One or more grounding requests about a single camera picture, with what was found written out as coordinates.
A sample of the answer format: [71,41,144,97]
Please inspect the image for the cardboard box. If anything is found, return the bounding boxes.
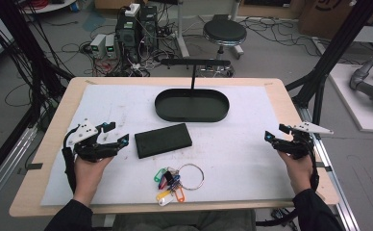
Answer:
[297,0,373,40]

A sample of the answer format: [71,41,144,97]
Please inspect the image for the white table mat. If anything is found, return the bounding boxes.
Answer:
[40,83,297,207]

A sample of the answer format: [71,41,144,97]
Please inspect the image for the left hand-held gripper cable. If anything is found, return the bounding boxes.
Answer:
[61,125,81,194]

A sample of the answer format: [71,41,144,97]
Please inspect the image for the black frame post with cables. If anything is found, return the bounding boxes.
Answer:
[0,0,76,129]

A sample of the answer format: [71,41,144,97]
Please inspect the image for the tangle of floor cables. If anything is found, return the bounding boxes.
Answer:
[238,16,352,65]

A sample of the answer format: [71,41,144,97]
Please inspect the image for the key ring with coloured tags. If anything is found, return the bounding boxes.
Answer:
[153,163,206,207]

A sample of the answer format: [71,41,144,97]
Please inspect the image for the white desk leg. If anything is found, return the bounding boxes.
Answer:
[174,0,190,60]

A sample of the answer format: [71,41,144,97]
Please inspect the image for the person's left hand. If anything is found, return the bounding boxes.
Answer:
[73,155,115,197]

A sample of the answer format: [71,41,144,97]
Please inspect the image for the person's right hand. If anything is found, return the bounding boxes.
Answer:
[277,150,314,194]

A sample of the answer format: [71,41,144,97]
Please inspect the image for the aluminium rail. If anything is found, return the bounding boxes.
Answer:
[298,105,361,231]
[0,126,38,213]

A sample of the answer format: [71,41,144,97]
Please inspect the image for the black rectangular case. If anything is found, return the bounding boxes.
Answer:
[134,122,193,160]

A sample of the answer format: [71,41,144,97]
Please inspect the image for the hand-held gripper cable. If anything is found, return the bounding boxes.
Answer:
[307,134,321,193]
[61,125,81,194]

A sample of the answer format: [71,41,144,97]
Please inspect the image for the black round stool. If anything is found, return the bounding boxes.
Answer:
[202,18,248,61]

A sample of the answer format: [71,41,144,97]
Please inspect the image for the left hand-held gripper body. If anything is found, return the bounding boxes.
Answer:
[65,118,122,164]

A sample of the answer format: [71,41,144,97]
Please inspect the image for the white platform board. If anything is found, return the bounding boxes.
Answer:
[328,63,373,134]

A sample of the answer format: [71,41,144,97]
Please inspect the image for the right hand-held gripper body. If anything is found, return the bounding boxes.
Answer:
[272,120,335,161]

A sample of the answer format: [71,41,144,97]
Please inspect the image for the grey bench power supply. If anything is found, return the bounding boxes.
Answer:
[89,33,108,60]
[104,34,117,60]

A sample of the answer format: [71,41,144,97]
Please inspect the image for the right hand-held gripper cable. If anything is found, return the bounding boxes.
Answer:
[307,134,321,193]

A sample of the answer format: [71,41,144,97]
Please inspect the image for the black oval tray stand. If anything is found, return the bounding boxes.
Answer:
[154,58,233,123]

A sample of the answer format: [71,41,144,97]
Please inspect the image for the black computer tower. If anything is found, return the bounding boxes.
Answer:
[114,5,159,64]

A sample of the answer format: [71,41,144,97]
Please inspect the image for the white power strip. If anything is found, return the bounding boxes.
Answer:
[124,3,141,17]

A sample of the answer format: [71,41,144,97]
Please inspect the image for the person's legs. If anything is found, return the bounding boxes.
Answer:
[112,209,257,231]

